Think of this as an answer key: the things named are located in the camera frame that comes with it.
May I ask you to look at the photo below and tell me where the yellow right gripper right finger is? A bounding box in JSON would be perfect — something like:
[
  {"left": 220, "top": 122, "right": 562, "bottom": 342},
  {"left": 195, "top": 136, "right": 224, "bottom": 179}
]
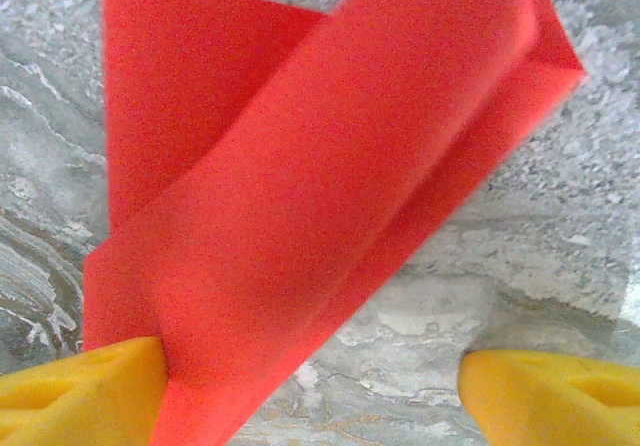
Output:
[{"left": 459, "top": 349, "right": 640, "bottom": 446}]

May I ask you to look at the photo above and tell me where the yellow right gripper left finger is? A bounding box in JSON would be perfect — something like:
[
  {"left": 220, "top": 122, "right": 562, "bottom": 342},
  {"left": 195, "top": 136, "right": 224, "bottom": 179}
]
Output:
[{"left": 0, "top": 338, "right": 169, "bottom": 446}]

